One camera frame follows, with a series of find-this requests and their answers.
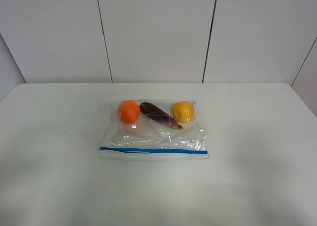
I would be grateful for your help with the clear zip bag blue zipper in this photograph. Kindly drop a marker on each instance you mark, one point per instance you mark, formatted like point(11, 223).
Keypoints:
point(148, 139)

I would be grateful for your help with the yellow lemon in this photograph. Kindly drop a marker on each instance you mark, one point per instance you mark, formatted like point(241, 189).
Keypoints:
point(183, 111)

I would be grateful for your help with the purple eggplant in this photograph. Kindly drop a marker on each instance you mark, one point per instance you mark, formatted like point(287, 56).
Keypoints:
point(156, 114)

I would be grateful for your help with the orange fruit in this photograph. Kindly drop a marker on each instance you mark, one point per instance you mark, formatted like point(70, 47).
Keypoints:
point(128, 112)

